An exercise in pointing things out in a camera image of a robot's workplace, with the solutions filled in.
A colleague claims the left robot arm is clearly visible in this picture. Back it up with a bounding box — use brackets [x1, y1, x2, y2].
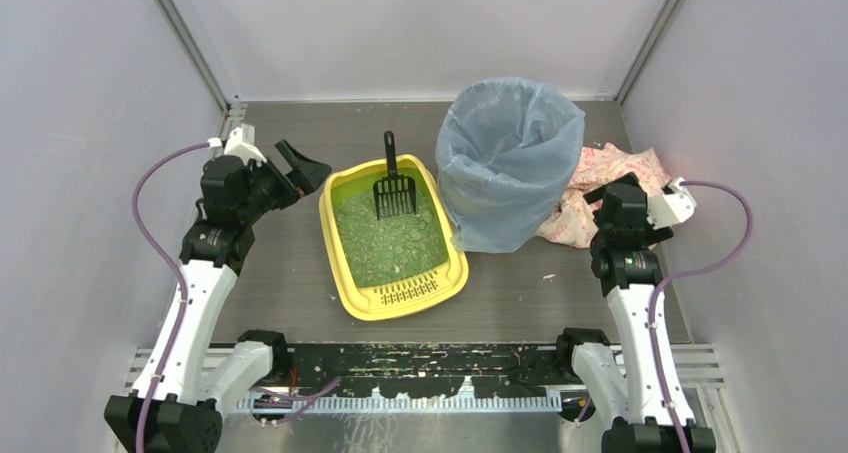
[104, 139, 332, 452]

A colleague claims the green cat litter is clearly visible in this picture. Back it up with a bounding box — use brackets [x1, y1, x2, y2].
[334, 191, 448, 288]

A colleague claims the pink patterned cloth bag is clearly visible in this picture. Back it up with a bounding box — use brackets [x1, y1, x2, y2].
[536, 143, 672, 249]

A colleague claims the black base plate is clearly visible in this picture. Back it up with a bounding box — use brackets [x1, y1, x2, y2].
[261, 343, 583, 399]

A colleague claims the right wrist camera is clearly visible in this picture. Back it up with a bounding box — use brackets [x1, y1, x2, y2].
[647, 177, 697, 230]

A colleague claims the yellow litter box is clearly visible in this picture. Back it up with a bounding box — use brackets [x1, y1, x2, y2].
[318, 154, 470, 321]

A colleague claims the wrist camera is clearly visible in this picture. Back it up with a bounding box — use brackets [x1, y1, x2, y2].
[223, 123, 267, 166]
[647, 177, 697, 230]

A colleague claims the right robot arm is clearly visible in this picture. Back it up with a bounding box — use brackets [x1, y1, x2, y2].
[556, 173, 717, 452]

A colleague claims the blue bag lined bin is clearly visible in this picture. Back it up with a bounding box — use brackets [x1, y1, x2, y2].
[435, 77, 585, 254]

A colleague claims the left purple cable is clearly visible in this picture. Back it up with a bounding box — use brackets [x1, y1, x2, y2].
[131, 141, 220, 453]

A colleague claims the purple cable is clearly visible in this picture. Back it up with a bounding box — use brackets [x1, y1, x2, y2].
[647, 180, 755, 453]
[131, 141, 220, 453]

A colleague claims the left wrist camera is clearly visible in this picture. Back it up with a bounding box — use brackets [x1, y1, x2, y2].
[223, 123, 267, 166]

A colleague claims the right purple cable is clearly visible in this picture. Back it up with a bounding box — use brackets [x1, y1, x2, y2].
[647, 180, 755, 453]

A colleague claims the black litter scoop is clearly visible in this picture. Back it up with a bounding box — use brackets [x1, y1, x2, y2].
[372, 131, 417, 220]

